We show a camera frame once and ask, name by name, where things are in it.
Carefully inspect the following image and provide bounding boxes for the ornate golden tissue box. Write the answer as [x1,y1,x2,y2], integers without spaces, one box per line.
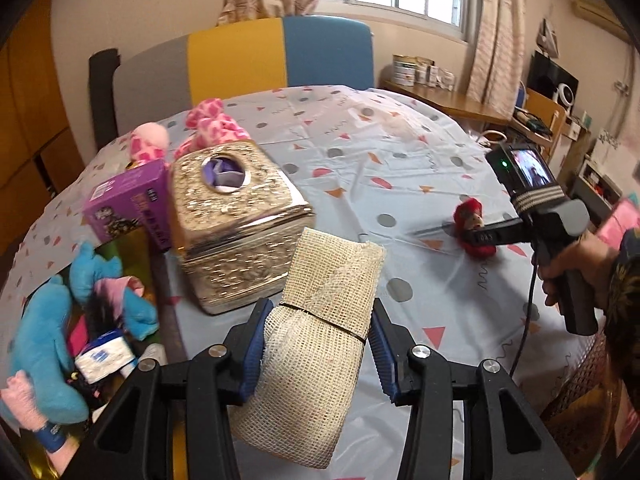
[169,140,316,316]

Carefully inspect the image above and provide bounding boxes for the beige mesh loofah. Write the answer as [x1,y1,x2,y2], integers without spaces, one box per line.
[227,227,386,470]

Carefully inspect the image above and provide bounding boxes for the air conditioner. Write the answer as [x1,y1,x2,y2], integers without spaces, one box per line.
[572,0,627,32]

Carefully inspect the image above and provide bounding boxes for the blue plush doll pink dress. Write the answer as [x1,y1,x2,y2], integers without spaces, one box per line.
[69,242,160,339]

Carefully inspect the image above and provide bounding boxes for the blue doll with pink dress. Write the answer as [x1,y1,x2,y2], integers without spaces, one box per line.
[0,370,69,454]

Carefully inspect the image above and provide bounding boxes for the black monitor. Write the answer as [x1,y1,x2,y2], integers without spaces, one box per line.
[527,50,580,111]

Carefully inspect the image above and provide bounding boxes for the white blue packet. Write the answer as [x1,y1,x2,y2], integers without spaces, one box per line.
[75,332,137,382]

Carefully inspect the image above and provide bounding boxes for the wooden folding chair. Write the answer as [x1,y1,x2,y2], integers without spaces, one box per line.
[515,87,568,161]

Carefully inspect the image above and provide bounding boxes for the multicolour chair backrest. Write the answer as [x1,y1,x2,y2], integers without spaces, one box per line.
[89,16,376,153]

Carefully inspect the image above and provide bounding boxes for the black cable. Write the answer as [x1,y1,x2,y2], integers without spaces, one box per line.
[509,250,542,378]

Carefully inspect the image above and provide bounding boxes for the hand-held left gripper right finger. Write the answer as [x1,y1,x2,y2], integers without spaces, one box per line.
[369,299,566,480]

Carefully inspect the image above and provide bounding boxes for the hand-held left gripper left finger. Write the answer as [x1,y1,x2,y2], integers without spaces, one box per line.
[75,299,273,480]

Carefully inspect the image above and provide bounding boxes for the wooden wardrobe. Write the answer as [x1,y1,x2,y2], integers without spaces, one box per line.
[0,0,86,256]

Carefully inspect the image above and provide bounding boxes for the red plush toy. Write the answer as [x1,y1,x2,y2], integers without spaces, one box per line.
[452,198,501,261]

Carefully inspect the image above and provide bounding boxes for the small white round fan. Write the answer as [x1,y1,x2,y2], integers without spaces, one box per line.
[552,84,577,109]

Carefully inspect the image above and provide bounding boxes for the pink spotted plush toy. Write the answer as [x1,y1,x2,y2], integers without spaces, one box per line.
[129,99,251,166]

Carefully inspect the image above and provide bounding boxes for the person's right hand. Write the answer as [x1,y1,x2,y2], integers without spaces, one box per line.
[540,232,626,322]

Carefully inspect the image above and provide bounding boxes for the pink cloth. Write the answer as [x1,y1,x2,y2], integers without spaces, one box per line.
[600,197,640,241]

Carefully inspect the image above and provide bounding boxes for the printed light blue tablecloth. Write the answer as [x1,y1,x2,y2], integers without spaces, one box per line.
[0,85,601,480]

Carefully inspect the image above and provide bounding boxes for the plain blue plush toy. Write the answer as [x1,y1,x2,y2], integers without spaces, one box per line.
[0,275,87,423]

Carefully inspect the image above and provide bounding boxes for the low shelf unit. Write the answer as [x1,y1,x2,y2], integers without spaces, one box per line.
[570,160,624,222]

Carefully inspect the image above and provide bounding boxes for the wooden side desk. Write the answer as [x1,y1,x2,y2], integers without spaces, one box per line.
[380,79,512,124]

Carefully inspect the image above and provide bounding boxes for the rattan chair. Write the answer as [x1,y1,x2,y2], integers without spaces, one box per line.
[540,335,640,477]

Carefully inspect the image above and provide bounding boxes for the small white boxes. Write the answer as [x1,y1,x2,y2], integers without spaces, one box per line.
[431,66,457,92]

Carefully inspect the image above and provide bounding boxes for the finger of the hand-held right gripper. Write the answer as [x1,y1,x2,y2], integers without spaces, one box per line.
[461,226,532,253]
[410,223,457,237]

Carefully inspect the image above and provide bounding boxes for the purple cardboard box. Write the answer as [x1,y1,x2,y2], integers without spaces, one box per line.
[82,160,173,253]

